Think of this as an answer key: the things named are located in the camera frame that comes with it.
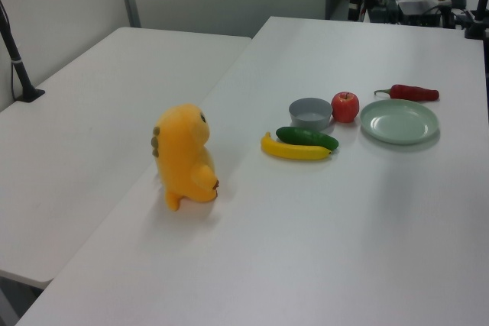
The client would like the red toy apple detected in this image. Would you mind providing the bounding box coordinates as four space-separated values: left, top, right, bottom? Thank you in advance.
330 91 361 124

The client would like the yellow toy banana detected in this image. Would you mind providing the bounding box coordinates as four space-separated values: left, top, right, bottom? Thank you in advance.
261 131 332 162

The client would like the green toy cucumber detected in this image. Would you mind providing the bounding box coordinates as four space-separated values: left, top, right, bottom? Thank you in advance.
275 126 340 150

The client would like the orange plush dinosaur toy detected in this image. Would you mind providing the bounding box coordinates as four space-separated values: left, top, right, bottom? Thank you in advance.
151 102 221 213

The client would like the grey round bowl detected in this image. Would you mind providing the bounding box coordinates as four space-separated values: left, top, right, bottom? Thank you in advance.
288 97 332 131

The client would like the white side table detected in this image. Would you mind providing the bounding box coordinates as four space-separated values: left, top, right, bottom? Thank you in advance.
0 27 253 291

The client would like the pale green round plate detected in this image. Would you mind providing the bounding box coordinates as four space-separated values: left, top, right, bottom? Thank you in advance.
359 98 440 146

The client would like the red chili pepper toy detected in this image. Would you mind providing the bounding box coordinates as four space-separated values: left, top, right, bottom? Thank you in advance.
373 84 440 103

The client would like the black pole with white band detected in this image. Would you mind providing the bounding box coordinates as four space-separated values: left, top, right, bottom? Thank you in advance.
0 0 46 104

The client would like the black clamped camera pole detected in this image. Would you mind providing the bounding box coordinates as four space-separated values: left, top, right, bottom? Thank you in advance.
463 0 489 40

